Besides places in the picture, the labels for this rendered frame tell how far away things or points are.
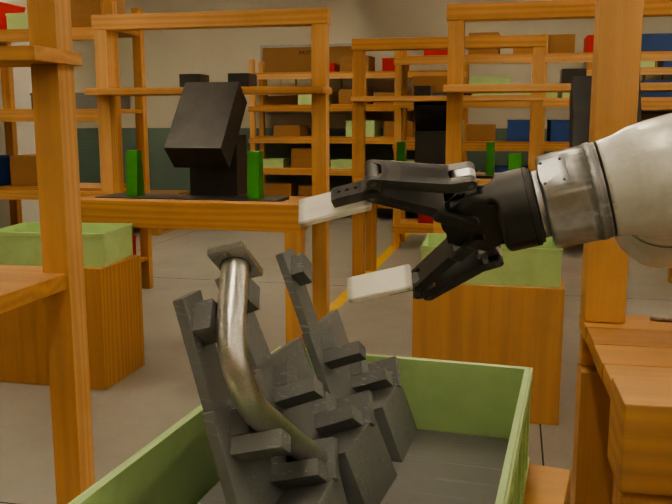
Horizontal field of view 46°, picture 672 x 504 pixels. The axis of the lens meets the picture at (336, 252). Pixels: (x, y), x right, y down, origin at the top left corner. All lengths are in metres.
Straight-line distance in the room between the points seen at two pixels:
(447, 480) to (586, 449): 0.91
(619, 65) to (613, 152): 1.15
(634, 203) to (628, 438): 0.69
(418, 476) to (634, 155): 0.60
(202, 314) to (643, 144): 0.44
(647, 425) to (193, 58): 11.50
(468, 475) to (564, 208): 0.54
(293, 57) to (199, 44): 1.47
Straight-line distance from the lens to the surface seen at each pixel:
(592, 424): 2.00
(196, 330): 0.81
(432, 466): 1.19
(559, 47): 8.55
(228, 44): 12.33
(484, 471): 1.18
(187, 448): 1.06
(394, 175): 0.71
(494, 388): 1.28
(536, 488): 1.28
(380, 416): 1.17
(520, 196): 0.74
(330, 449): 0.97
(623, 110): 1.88
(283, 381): 1.01
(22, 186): 6.60
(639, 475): 1.39
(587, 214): 0.73
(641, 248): 0.86
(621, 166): 0.73
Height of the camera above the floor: 1.33
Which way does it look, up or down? 9 degrees down
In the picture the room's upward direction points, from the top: straight up
